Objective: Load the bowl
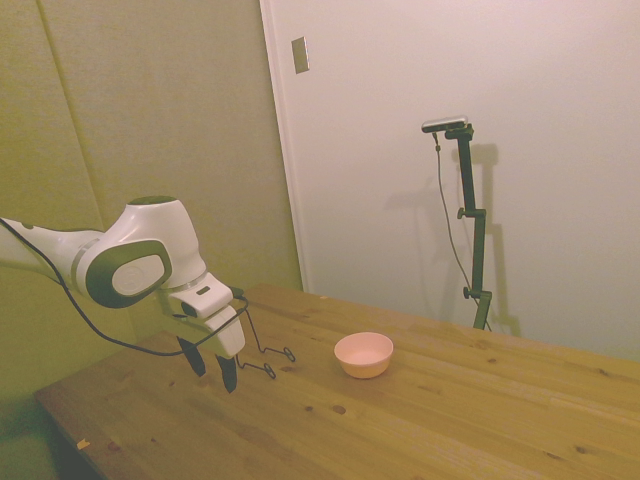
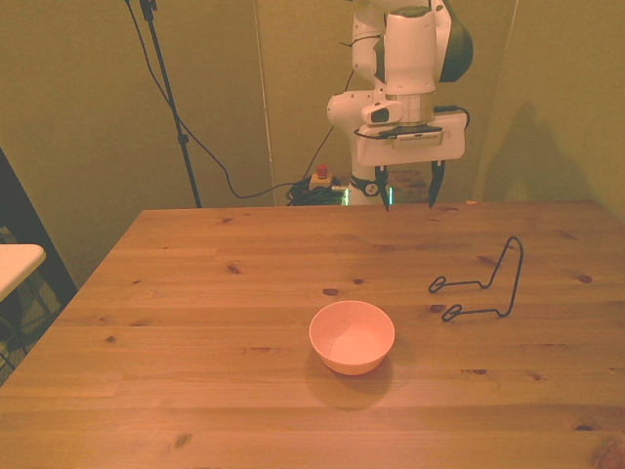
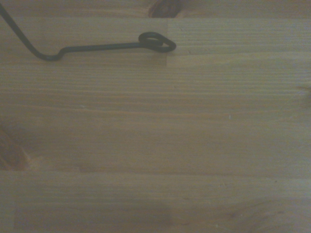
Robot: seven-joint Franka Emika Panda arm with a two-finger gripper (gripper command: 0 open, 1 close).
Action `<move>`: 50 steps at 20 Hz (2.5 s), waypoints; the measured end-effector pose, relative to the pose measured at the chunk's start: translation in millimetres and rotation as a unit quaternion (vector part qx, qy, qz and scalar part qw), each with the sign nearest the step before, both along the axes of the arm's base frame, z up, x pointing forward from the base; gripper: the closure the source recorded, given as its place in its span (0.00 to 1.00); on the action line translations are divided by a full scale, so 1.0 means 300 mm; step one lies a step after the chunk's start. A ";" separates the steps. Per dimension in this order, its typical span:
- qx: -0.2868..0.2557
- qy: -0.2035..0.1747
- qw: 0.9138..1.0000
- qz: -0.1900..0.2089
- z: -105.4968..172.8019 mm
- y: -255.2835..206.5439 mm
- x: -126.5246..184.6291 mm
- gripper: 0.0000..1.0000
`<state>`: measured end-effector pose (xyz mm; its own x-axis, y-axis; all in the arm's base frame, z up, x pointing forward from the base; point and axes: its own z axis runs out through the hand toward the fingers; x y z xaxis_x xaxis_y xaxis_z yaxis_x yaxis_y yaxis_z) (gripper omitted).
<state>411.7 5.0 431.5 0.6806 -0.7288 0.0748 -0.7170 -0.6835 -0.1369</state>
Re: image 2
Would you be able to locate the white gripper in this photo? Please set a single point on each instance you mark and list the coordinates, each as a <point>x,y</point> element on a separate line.
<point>451,139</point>

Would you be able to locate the pink plastic bowl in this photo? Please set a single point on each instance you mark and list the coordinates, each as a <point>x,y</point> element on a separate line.
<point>351,342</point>

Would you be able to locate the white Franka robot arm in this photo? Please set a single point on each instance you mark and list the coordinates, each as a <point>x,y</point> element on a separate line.
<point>410,49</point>

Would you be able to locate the small wooden stool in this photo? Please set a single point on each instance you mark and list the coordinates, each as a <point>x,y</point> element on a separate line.
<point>412,185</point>

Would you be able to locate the red emergency stop button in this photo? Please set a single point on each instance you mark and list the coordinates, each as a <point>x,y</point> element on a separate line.
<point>321,177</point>

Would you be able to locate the black tripod stand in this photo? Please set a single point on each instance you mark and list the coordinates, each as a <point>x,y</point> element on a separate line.
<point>168,93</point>

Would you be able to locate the white side table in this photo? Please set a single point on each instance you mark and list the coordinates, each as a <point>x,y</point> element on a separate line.
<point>17,266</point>

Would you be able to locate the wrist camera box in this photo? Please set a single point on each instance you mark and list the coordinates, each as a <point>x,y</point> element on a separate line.
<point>420,138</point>

